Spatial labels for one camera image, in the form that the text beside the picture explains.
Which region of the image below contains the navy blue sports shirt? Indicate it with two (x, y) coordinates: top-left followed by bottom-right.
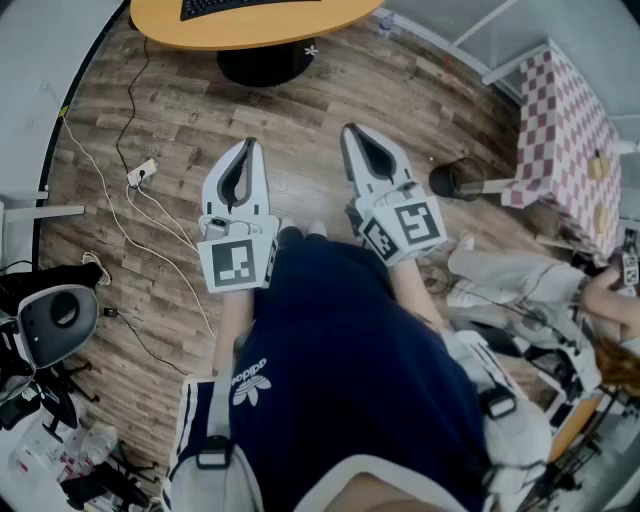
(162, 235), (494, 512)

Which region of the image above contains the grey right shoulder strap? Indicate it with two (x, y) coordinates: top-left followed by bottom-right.
(442, 327), (554, 504)

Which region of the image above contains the grey shoulder strap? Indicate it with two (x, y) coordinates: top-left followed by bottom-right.
(168, 319), (262, 512)
(442, 327), (554, 504)

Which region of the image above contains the tan cardboard piece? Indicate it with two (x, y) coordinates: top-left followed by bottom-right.
(588, 151), (611, 181)

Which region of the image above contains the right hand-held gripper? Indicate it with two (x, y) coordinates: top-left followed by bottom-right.
(340, 123), (448, 267)

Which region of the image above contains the white power strip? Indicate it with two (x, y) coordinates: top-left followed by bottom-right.
(126, 158), (159, 190)

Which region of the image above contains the white desk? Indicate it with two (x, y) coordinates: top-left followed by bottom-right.
(0, 188), (87, 237)

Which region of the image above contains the person's right forearm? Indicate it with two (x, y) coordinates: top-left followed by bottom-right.
(392, 257), (447, 332)

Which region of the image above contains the clear plastic bag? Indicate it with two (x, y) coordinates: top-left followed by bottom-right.
(8, 423), (120, 485)

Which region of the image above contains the person's left forearm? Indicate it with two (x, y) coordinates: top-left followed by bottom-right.
(213, 288), (257, 377)

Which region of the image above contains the grey black office chair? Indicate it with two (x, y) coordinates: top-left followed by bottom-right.
(0, 262), (110, 444)

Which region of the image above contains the white cable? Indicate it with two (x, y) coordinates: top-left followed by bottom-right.
(58, 114), (219, 342)

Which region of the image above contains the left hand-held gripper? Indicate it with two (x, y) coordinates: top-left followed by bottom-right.
(197, 137), (282, 294)

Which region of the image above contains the grey left shoulder strap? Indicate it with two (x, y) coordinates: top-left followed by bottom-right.
(168, 319), (262, 512)

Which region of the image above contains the black waste bin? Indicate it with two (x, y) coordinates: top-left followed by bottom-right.
(428, 156), (486, 203)

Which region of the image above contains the black cable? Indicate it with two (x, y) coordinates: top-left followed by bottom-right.
(115, 35), (152, 177)

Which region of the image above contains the black round table base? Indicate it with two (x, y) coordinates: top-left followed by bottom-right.
(216, 36), (320, 89)

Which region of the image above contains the black keyboard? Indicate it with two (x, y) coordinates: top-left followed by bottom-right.
(179, 0), (322, 22)

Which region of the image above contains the pink checkered tablecloth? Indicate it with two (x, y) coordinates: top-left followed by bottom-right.
(501, 48), (625, 262)

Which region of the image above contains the white metal frame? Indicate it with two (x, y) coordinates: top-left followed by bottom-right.
(480, 41), (552, 87)

